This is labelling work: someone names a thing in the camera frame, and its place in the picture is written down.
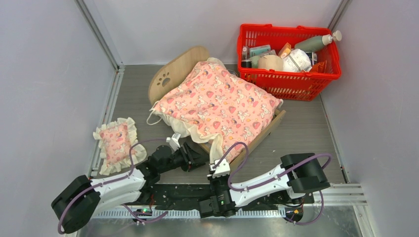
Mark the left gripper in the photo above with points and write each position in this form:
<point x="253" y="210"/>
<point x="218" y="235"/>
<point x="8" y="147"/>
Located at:
<point x="191" y="159"/>

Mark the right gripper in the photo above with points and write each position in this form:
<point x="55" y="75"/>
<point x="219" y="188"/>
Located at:
<point x="212" y="179"/>

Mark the pink unicorn mattress cushion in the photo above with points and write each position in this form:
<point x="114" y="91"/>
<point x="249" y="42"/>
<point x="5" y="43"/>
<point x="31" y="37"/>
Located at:
<point x="214" y="106"/>

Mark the wooden pet bed frame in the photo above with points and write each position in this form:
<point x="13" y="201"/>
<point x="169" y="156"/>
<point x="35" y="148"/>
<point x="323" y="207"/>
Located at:
<point x="172" y="74"/>

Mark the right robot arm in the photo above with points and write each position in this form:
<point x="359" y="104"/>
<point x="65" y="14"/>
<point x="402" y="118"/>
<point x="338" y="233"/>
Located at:
<point x="296" y="175"/>

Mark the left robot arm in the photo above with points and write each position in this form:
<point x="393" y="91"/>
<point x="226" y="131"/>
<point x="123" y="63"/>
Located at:
<point x="84" y="198"/>

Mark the small pink ruffled pillow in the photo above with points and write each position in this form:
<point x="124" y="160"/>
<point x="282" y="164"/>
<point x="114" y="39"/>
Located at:
<point x="115" y="141"/>

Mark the beige tape roll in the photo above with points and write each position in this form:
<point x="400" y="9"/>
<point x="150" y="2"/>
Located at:
<point x="270" y="62"/>

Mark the teal box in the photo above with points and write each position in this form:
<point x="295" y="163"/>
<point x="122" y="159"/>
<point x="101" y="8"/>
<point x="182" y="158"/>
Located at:
<point x="253" y="51"/>

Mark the red plastic basket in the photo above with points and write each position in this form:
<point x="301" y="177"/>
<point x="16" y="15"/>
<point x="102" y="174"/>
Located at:
<point x="303" y="86"/>

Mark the orange small box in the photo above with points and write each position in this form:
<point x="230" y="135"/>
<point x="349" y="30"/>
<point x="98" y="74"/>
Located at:
<point x="285" y="51"/>

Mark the white round pouch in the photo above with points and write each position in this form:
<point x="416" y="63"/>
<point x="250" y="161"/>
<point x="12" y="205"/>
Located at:
<point x="297" y="61"/>

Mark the orange snack packet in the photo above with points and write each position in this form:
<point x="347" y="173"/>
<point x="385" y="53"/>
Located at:
<point x="319" y="67"/>

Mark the green pump bottle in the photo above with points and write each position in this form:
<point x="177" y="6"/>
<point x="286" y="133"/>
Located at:
<point x="317" y="43"/>

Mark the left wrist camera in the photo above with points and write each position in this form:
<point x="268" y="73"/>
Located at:
<point x="173" y="141"/>

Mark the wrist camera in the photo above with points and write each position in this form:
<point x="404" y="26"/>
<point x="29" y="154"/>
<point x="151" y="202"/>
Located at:
<point x="219" y="168"/>
<point x="173" y="141"/>

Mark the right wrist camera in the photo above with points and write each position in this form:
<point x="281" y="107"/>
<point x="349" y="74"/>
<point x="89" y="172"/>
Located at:
<point x="219" y="168"/>

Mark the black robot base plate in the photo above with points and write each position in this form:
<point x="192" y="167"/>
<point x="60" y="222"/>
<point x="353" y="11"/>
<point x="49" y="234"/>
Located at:
<point x="187" y="197"/>

